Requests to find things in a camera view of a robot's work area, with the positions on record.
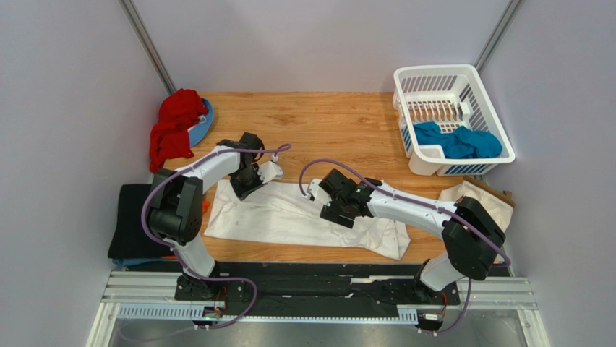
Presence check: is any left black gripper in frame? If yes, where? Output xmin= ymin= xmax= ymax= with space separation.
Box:
xmin=230 ymin=164 xmax=267 ymax=202

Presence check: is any white printed t-shirt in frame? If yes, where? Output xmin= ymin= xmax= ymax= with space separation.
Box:
xmin=204 ymin=179 xmax=411 ymax=260

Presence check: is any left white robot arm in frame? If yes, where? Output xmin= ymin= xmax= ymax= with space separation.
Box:
xmin=140 ymin=132 xmax=273 ymax=300

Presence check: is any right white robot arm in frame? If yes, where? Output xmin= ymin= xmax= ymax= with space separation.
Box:
xmin=307 ymin=169 xmax=505 ymax=291

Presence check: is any blue cloth under stack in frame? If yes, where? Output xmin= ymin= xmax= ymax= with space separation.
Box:
xmin=111 ymin=258 xmax=162 ymax=268

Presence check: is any orange t-shirt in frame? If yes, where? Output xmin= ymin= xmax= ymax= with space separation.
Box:
xmin=161 ymin=200 xmax=211 ymax=261

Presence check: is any light blue cap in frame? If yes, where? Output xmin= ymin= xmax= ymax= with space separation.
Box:
xmin=188 ymin=98 xmax=215 ymax=147

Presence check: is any red t-shirt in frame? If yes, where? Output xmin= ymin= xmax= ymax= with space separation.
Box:
xmin=149 ymin=89 xmax=208 ymax=173

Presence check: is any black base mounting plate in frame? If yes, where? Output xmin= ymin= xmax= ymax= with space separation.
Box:
xmin=174 ymin=262 xmax=463 ymax=318

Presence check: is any teal blue t-shirt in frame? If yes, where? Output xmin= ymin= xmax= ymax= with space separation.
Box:
xmin=414 ymin=122 xmax=503 ymax=159

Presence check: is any black folded t-shirt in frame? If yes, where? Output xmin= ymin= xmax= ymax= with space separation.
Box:
xmin=108 ymin=184 xmax=174 ymax=265

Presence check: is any white plastic basket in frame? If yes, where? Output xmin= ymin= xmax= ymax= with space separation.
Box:
xmin=392 ymin=64 xmax=516 ymax=176

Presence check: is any cream tote bag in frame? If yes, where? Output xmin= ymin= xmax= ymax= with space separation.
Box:
xmin=439 ymin=176 xmax=516 ymax=232

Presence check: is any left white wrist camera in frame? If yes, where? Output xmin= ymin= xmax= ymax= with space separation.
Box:
xmin=258 ymin=154 xmax=284 ymax=184

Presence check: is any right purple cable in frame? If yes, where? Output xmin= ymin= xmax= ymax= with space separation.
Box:
xmin=298 ymin=158 xmax=512 ymax=337

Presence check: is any purple cable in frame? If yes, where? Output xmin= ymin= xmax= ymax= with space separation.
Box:
xmin=139 ymin=143 xmax=293 ymax=331
xmin=298 ymin=158 xmax=512 ymax=337

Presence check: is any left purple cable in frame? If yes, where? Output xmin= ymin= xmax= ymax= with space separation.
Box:
xmin=139 ymin=143 xmax=293 ymax=331

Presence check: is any aluminium rail frame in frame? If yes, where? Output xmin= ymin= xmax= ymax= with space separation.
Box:
xmin=86 ymin=271 xmax=549 ymax=346

